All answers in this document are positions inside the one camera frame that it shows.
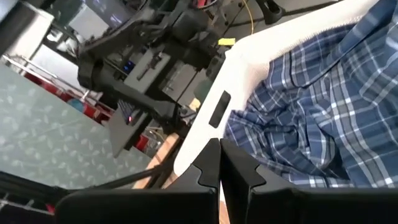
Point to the white perforated laundry basket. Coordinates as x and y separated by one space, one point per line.
242 68

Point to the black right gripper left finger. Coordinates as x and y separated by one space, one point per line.
208 171

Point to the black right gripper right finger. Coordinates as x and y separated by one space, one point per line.
239 174

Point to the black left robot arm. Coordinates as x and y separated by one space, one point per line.
149 46

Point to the light blue plaid shirt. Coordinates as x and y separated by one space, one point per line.
326 109

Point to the white box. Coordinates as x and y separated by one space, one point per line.
29 31

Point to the yellow label tag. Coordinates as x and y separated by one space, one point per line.
226 41

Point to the frosted patterned glass panel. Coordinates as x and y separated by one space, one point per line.
46 133

